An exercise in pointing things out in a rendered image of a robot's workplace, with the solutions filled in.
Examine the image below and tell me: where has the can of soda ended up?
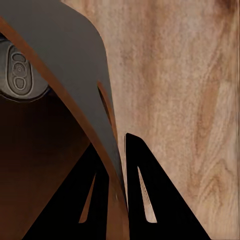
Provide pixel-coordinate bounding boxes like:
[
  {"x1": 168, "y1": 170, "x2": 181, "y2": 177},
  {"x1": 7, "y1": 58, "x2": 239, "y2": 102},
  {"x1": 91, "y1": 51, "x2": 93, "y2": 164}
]
[{"x1": 0, "y1": 34, "x2": 53, "y2": 103}]

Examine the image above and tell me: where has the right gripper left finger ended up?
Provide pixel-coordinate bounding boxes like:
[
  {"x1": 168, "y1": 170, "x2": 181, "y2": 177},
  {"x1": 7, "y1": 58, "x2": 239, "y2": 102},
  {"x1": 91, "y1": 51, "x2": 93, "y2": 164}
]
[{"x1": 22, "y1": 143, "x2": 109, "y2": 240}]

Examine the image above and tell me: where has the trash can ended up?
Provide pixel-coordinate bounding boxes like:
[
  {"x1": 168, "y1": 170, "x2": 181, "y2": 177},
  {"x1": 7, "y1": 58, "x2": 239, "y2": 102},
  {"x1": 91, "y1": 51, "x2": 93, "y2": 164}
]
[{"x1": 0, "y1": 0, "x2": 130, "y2": 240}]

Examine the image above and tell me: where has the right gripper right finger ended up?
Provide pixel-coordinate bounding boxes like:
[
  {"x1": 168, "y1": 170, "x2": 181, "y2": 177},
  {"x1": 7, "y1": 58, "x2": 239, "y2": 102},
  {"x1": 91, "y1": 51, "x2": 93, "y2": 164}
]
[{"x1": 126, "y1": 133, "x2": 211, "y2": 240}]

